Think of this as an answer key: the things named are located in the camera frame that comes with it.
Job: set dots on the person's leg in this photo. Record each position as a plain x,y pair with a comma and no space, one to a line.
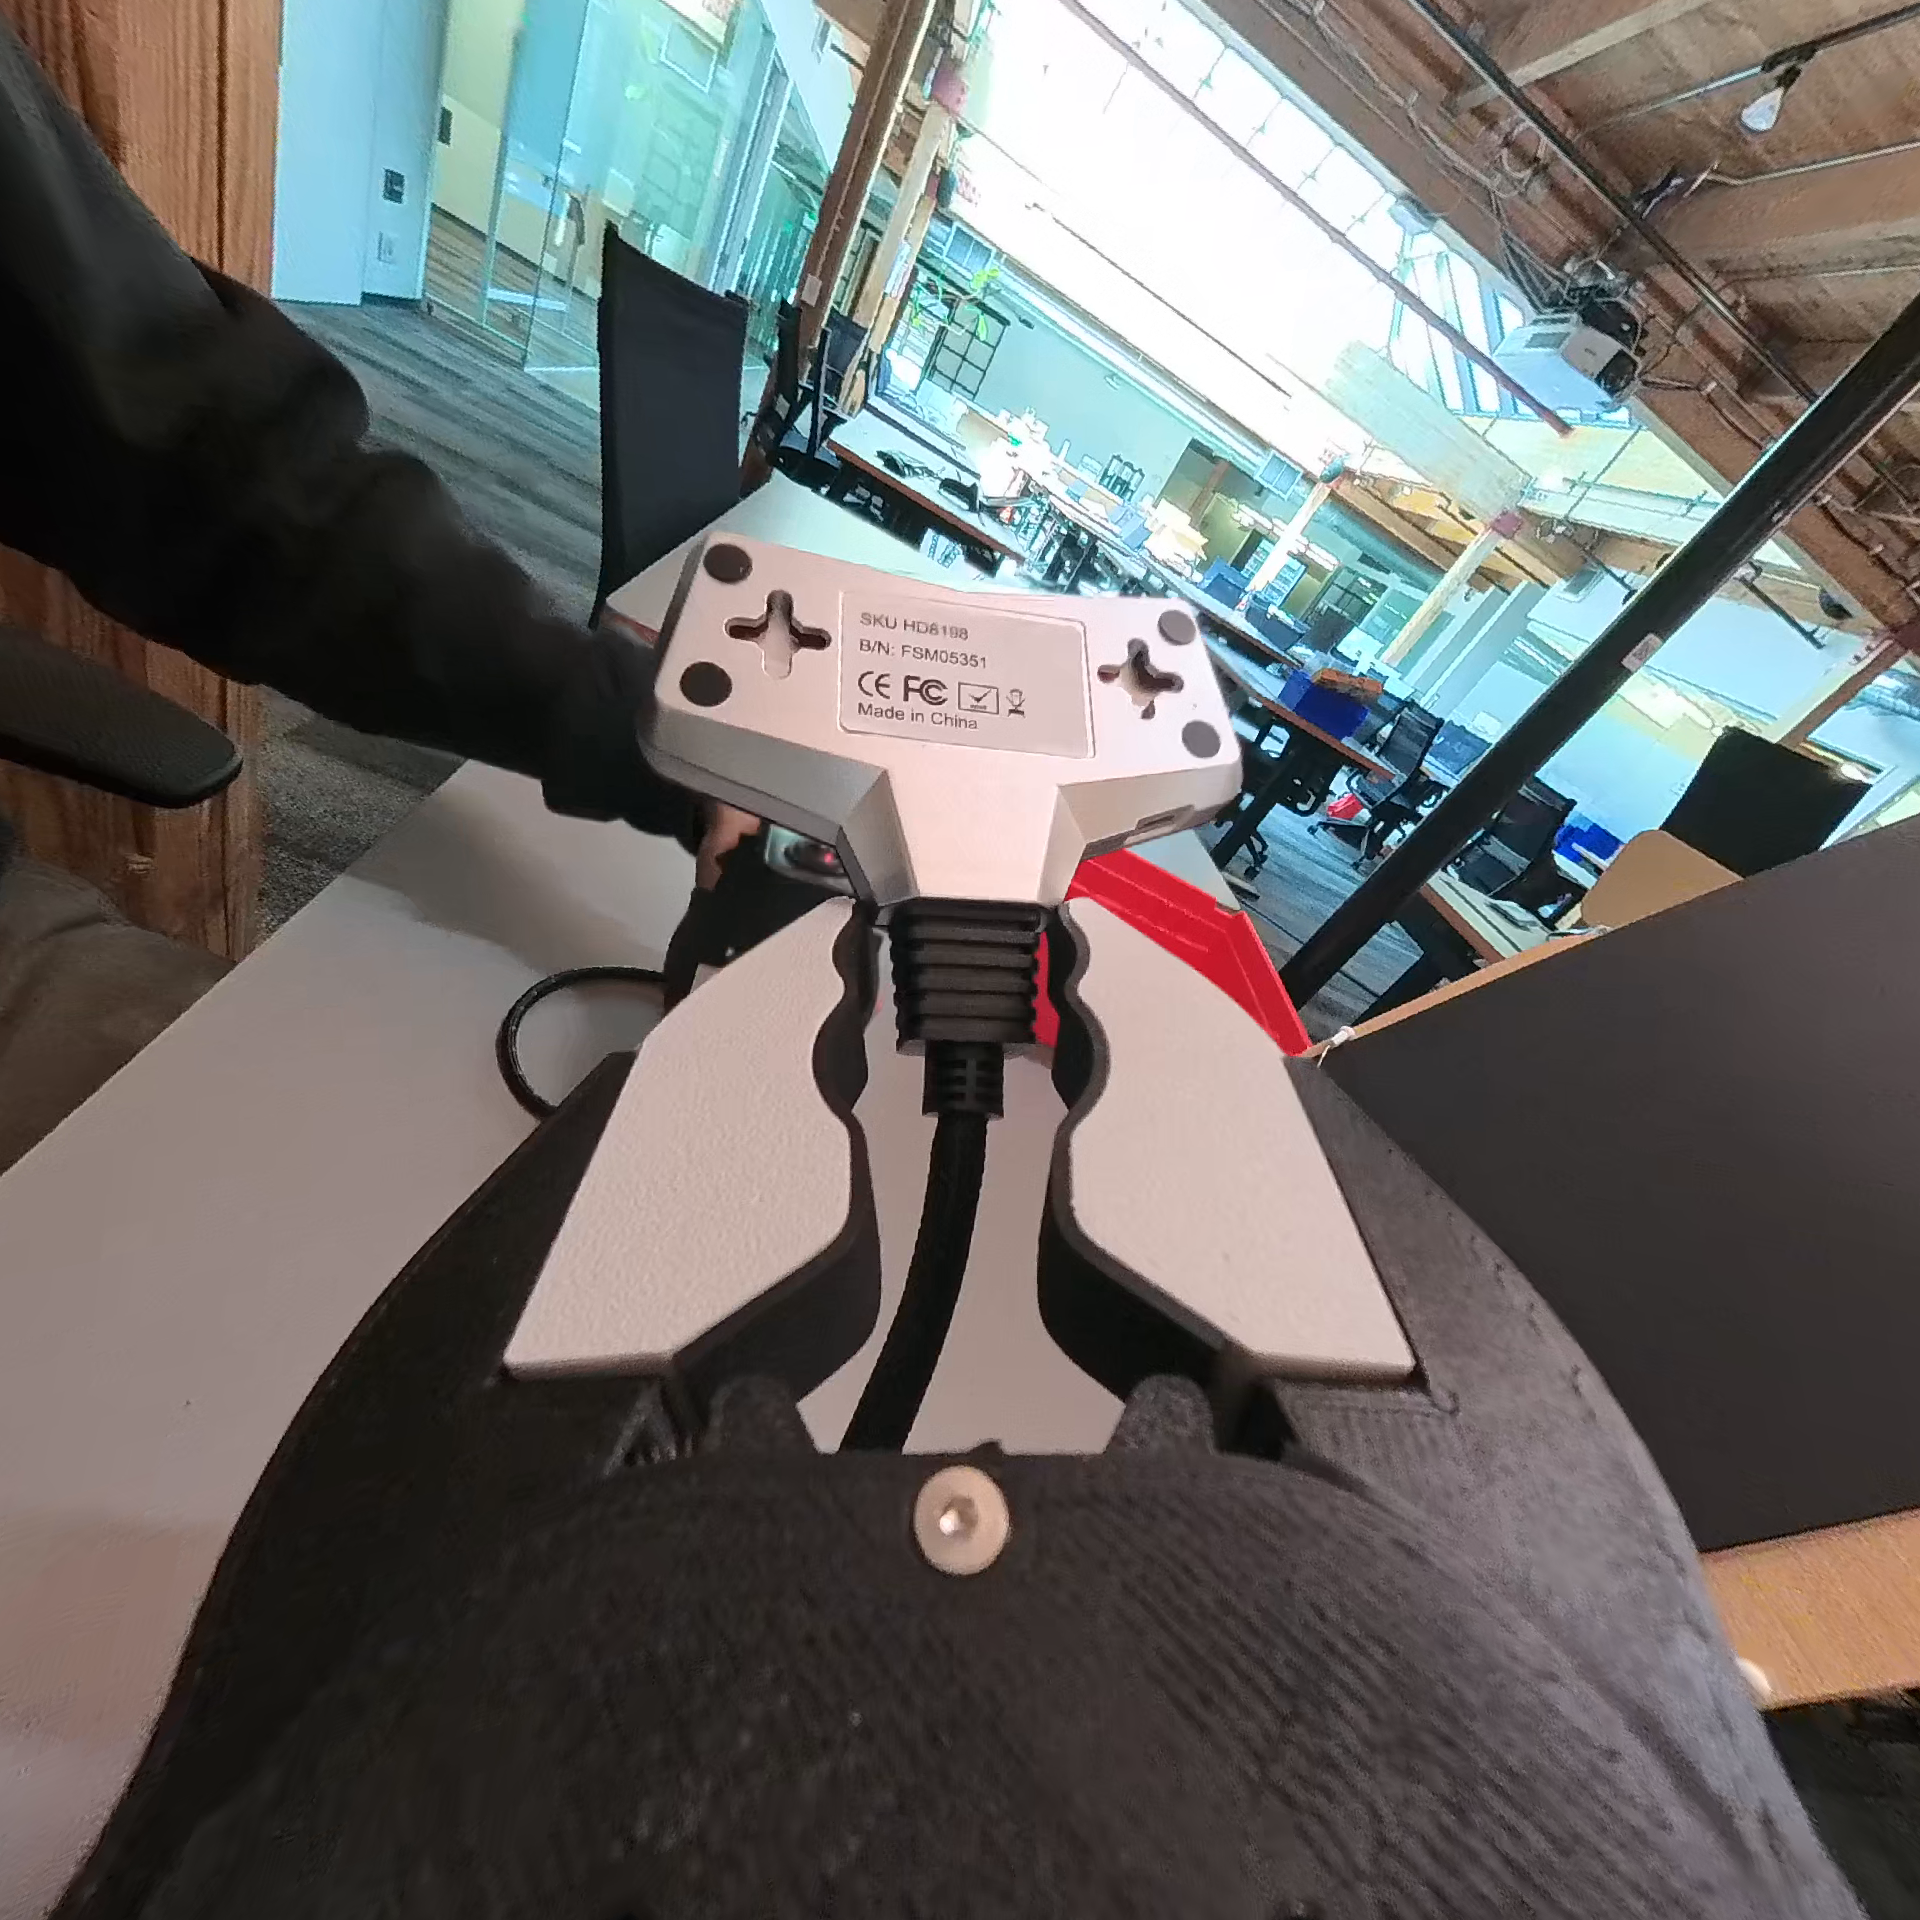
90,990

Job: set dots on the person's left forearm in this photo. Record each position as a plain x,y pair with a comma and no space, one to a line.
300,524

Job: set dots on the person's left hand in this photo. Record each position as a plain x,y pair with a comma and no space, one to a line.
728,833

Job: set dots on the black display board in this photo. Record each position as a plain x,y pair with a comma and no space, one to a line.
1650,1170

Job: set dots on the white ceiling projector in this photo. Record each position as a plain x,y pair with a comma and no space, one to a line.
1559,353

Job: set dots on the silver port switch box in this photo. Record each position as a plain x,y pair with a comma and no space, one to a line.
960,811

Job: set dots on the red plastic bin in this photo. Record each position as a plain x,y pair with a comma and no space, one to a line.
1186,930

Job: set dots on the wooden column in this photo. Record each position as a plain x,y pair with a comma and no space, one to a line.
150,150

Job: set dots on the black metal pole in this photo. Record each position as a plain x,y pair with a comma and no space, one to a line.
1576,661

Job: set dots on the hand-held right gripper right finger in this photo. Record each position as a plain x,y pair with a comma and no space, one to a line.
1227,1200

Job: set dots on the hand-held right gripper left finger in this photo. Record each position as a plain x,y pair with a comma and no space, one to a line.
691,1186

